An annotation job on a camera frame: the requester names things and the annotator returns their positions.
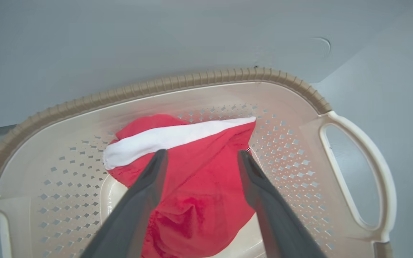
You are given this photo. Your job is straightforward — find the red white garment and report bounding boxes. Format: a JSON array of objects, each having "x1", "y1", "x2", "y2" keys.
[{"x1": 103, "y1": 114, "x2": 257, "y2": 258}]

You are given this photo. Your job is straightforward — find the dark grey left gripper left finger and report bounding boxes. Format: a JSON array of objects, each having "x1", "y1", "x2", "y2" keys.
[{"x1": 80, "y1": 149, "x2": 169, "y2": 258}]

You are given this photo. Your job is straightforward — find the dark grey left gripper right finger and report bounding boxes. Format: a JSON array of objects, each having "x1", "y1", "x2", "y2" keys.
[{"x1": 237, "y1": 150, "x2": 327, "y2": 258}]

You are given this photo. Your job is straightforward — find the cream perforated laundry basket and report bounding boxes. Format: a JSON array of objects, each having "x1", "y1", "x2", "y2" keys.
[{"x1": 0, "y1": 67, "x2": 397, "y2": 258}]

